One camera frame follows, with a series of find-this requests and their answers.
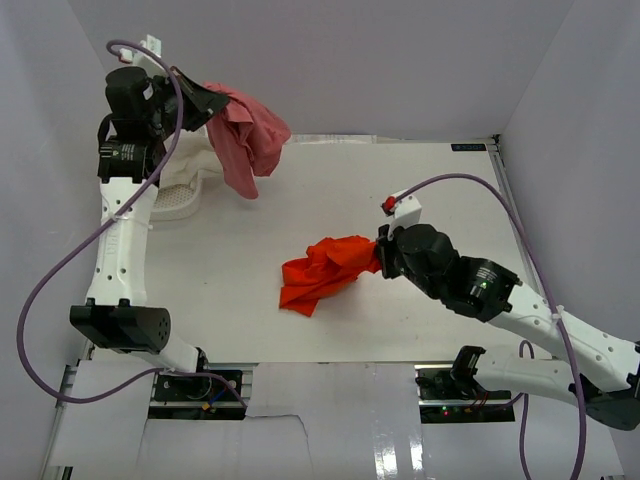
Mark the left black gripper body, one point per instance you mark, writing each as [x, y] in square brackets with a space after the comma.
[185, 91]

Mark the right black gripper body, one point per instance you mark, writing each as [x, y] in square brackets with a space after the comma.
[392, 261]

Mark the pink t-shirt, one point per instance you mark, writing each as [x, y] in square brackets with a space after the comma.
[247, 138]

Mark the orange t-shirt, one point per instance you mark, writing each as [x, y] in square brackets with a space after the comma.
[329, 267]

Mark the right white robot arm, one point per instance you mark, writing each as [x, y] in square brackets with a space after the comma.
[585, 364]

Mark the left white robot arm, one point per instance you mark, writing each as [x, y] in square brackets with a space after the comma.
[145, 113]

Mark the cream white t-shirt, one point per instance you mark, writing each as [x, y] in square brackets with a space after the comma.
[193, 160]

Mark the white laundry basket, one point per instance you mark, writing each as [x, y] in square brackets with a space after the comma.
[177, 202]

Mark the dark label sticker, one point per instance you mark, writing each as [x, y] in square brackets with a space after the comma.
[468, 147]

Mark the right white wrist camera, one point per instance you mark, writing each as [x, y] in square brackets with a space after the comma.
[401, 212]

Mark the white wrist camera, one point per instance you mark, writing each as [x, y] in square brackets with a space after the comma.
[141, 59]
[401, 212]

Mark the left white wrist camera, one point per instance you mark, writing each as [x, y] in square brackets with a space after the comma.
[141, 59]

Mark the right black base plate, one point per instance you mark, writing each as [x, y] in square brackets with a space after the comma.
[442, 402]

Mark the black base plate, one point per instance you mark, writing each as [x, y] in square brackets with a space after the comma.
[199, 398]
[442, 402]

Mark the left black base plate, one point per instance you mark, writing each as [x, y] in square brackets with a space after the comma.
[199, 398]

